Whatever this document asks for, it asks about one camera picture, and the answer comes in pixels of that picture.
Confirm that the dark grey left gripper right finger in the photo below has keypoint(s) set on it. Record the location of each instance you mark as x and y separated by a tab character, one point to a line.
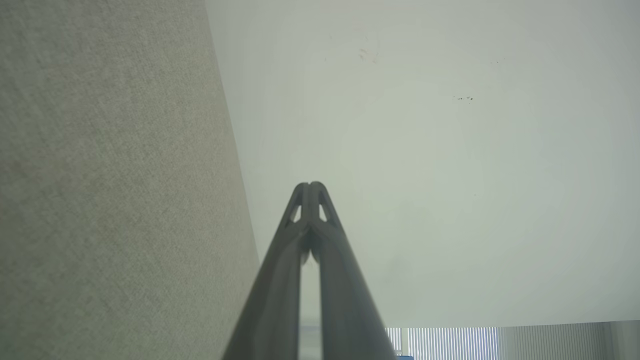
345	310

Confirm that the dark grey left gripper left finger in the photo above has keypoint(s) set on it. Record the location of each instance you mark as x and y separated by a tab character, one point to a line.
275	300

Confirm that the white window blinds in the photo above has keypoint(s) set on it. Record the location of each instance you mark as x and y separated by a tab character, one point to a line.
450	344

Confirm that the grey fabric table pad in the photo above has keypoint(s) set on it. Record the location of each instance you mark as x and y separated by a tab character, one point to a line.
110	190

